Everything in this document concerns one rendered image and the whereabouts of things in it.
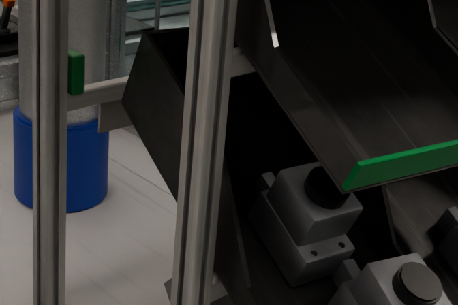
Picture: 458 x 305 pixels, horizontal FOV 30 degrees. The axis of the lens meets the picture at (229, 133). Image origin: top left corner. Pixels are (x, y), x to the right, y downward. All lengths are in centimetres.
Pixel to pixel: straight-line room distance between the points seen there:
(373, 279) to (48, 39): 28
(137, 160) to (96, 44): 34
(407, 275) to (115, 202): 97
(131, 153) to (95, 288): 46
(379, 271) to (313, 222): 5
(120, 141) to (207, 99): 120
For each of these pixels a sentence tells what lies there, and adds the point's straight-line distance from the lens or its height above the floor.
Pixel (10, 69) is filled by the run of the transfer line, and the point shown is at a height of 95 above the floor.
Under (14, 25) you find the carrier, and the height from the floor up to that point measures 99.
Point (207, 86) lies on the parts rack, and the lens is 49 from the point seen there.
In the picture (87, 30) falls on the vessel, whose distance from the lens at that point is 132.
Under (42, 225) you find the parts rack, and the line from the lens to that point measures 69.
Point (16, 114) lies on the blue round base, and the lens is 142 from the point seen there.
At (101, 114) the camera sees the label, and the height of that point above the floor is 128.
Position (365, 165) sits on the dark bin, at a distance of 44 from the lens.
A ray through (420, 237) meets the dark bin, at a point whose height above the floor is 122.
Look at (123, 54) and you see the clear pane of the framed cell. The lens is 172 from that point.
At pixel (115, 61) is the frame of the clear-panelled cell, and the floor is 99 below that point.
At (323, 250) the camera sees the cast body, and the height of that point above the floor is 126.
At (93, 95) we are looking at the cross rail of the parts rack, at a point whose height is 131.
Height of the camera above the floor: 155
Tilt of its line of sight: 23 degrees down
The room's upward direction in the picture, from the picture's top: 5 degrees clockwise
